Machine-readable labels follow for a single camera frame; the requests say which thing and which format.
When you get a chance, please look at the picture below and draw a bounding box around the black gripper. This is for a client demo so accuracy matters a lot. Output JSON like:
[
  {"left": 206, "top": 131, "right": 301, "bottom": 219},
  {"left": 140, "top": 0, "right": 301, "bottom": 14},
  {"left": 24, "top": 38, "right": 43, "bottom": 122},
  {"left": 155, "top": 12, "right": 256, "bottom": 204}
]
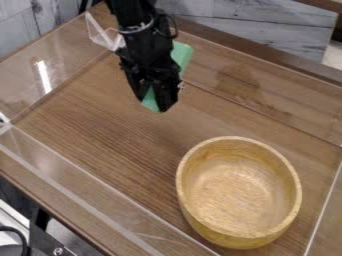
[{"left": 116, "top": 14, "right": 180, "bottom": 112}]

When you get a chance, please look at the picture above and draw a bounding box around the green rectangular block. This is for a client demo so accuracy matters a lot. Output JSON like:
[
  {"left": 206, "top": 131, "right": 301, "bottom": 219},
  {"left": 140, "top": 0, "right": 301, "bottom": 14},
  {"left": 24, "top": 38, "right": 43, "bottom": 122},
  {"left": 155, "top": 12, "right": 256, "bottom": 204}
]
[{"left": 142, "top": 41, "right": 194, "bottom": 113}]

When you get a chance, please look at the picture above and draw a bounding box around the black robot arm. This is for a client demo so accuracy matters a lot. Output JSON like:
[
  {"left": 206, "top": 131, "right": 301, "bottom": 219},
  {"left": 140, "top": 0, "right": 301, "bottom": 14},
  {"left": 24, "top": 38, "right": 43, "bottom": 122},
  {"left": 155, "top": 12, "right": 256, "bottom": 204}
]
[{"left": 105, "top": 0, "right": 182, "bottom": 112}]

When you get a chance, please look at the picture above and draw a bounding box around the brown wooden bowl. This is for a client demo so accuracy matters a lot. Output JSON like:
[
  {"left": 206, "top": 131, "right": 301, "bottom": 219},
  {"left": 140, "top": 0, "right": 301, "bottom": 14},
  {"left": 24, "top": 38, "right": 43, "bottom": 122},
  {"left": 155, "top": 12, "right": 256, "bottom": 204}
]
[{"left": 175, "top": 136, "right": 303, "bottom": 250}]

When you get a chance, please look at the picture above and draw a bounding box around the clear acrylic tray wall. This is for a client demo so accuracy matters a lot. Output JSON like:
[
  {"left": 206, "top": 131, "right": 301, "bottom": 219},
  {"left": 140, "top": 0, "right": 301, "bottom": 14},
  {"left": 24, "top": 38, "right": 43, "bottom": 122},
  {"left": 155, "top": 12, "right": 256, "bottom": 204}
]
[{"left": 0, "top": 113, "right": 219, "bottom": 256}]

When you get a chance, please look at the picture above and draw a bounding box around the black cable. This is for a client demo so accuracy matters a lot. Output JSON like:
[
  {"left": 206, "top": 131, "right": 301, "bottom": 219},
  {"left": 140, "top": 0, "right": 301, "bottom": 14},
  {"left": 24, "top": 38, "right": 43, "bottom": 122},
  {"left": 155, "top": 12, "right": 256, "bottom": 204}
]
[{"left": 0, "top": 225, "right": 32, "bottom": 256}]

